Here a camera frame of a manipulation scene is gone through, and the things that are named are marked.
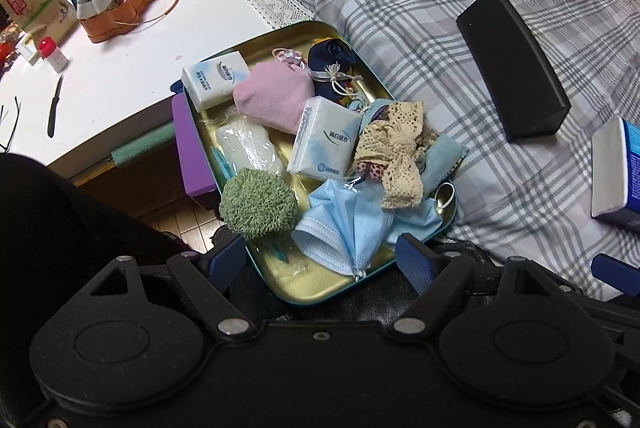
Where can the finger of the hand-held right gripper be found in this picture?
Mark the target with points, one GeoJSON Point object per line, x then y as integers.
{"type": "Point", "coordinates": [617, 272]}

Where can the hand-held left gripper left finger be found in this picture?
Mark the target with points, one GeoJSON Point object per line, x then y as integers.
{"type": "Point", "coordinates": [227, 258]}

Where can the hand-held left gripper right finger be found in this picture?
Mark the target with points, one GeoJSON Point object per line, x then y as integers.
{"type": "Point", "coordinates": [415, 263]}

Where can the green knitted ball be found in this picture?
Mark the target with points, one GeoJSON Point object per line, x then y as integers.
{"type": "Point", "coordinates": [255, 203]}

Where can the blue face mask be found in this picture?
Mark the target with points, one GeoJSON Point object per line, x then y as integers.
{"type": "Point", "coordinates": [345, 218]}

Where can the large blue tissue pack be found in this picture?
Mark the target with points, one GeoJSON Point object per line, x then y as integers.
{"type": "Point", "coordinates": [620, 173]}

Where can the clear white packet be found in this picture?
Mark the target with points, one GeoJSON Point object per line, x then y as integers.
{"type": "Point", "coordinates": [247, 143]}

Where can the small white tissue pack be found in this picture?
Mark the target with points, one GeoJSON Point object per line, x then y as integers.
{"type": "Point", "coordinates": [212, 78]}
{"type": "Point", "coordinates": [322, 138]}

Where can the pink cloth pouch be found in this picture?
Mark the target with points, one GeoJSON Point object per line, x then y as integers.
{"type": "Point", "coordinates": [272, 98]}

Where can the dark cloth pouch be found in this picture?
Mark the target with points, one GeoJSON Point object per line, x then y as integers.
{"type": "Point", "coordinates": [327, 61]}

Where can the purple box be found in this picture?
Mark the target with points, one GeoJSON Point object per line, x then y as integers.
{"type": "Point", "coordinates": [192, 148]}

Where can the green foam tube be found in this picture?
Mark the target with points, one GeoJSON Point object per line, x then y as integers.
{"type": "Point", "coordinates": [142, 146]}

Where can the black triangular glasses case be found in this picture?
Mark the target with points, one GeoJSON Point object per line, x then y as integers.
{"type": "Point", "coordinates": [510, 63]}

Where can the orange leather organizer tray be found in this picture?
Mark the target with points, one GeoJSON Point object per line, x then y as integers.
{"type": "Point", "coordinates": [117, 16]}

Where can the red cap white bottle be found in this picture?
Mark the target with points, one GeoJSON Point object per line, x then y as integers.
{"type": "Point", "coordinates": [52, 53]}

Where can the small white holder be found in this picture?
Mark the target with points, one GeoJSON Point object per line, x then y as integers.
{"type": "Point", "coordinates": [27, 51]}

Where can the black frame eyeglasses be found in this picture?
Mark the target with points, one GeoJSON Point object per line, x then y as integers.
{"type": "Point", "coordinates": [15, 128]}

